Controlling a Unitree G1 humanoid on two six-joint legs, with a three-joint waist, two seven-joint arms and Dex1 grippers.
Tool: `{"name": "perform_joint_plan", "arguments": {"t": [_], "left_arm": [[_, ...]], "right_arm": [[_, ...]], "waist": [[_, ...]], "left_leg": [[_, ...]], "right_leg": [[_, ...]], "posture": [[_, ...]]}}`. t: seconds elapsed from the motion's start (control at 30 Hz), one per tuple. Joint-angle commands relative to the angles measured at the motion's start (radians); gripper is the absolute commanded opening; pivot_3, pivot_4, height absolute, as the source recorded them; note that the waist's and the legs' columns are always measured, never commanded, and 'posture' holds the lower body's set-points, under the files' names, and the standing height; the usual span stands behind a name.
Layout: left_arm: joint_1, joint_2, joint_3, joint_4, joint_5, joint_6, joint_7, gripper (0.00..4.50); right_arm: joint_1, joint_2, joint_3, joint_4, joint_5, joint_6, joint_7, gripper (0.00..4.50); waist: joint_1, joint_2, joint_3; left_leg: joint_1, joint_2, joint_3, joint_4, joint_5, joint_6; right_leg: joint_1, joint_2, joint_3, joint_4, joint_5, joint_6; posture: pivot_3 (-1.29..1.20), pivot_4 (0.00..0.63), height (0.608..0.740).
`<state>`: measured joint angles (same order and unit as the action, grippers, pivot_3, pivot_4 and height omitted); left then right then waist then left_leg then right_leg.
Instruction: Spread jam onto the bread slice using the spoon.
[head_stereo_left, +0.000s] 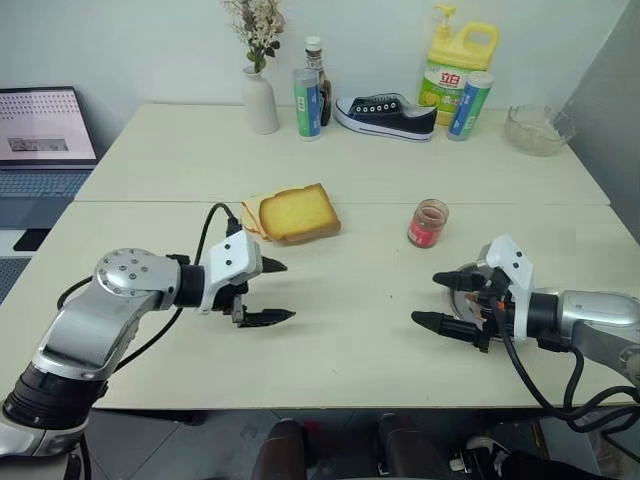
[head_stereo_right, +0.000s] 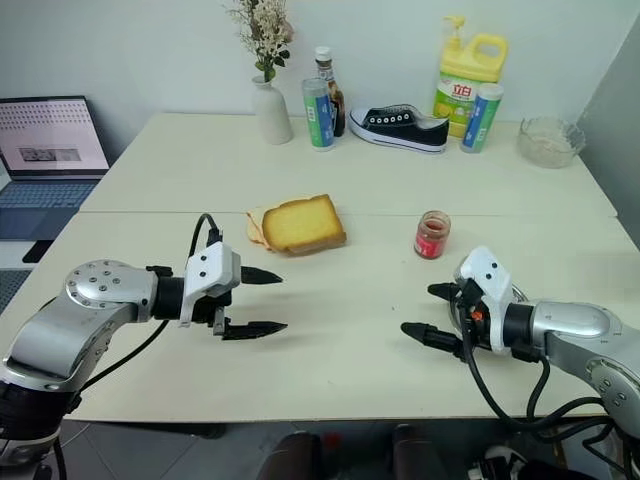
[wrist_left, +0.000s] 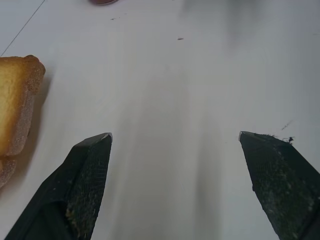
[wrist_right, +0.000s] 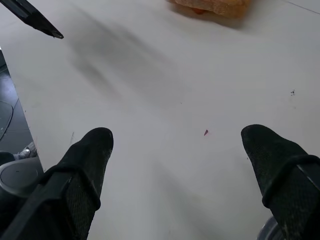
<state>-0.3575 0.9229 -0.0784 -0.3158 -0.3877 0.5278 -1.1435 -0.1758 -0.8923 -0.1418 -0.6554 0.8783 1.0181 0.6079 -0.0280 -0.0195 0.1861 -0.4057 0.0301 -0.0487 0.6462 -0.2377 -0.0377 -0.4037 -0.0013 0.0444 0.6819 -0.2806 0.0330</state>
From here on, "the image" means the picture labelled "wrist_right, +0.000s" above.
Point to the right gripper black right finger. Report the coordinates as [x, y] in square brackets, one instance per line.
[287, 180]

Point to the grey white shoe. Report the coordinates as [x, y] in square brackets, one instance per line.
[26, 151]

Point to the orange-brown bread slice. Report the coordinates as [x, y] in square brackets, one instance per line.
[220, 7]

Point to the grey round container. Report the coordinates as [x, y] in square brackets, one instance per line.
[269, 231]

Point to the black pointed finger of the left gripper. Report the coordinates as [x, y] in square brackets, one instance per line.
[32, 17]

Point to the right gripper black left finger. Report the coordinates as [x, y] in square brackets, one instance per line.
[75, 180]

